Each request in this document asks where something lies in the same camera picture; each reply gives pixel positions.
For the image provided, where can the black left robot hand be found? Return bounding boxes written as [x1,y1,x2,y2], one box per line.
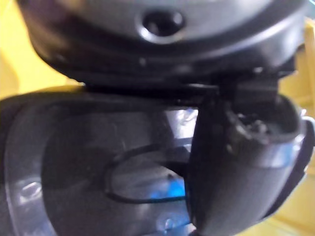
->
[19,0,310,236]

